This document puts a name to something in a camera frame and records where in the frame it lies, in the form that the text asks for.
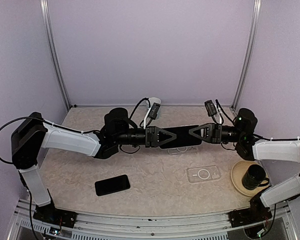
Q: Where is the aluminium corner post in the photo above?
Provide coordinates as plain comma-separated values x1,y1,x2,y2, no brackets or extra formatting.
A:
40,0,72,111
231,0,262,111

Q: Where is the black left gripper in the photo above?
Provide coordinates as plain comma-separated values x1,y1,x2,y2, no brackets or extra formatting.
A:
114,126,178,148

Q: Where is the right aluminium corner post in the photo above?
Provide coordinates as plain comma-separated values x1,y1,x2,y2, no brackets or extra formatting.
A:
231,0,262,111

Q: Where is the left aluminium corner post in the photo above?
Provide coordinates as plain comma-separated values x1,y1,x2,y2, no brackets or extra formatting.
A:
40,0,72,111

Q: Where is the silver-edged black smartphone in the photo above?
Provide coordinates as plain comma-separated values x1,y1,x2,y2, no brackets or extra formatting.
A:
160,125,202,149

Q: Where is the aluminium front rail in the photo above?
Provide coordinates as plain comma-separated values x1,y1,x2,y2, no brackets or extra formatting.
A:
6,199,299,240

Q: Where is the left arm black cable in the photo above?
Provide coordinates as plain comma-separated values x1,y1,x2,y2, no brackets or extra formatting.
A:
0,97,151,166

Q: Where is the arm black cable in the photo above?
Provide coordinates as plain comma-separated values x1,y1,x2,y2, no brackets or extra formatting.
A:
214,99,300,143
0,97,151,166

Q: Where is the dark green mug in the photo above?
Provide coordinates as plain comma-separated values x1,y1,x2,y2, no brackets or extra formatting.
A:
241,164,270,190

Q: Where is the black smartphone on table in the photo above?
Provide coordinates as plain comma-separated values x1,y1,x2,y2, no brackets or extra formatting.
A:
94,174,131,197

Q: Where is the light blue ceramic mug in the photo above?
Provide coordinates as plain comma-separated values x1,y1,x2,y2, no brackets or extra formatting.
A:
146,97,161,120

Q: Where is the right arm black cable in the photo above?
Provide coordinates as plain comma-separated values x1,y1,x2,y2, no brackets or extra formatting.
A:
214,99,300,143

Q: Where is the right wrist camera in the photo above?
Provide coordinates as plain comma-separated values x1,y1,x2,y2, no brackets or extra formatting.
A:
204,100,217,117

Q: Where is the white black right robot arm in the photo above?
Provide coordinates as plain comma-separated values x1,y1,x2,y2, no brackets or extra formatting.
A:
189,108,300,222

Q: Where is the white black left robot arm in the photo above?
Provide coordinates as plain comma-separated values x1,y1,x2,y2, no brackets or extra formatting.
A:
11,107,177,223

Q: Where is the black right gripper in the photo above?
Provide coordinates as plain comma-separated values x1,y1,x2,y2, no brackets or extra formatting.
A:
189,122,245,144

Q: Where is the beige round plate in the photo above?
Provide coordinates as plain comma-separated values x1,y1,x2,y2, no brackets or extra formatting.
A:
230,160,270,198

